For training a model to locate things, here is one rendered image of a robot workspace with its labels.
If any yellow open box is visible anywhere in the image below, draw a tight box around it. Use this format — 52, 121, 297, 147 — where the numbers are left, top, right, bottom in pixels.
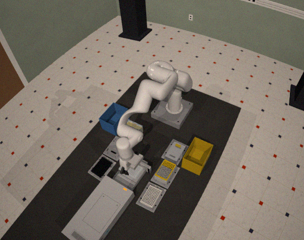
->
181, 137, 213, 175

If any blue open-top bin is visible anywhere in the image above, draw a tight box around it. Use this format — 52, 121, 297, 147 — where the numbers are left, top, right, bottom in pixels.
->
99, 103, 128, 136

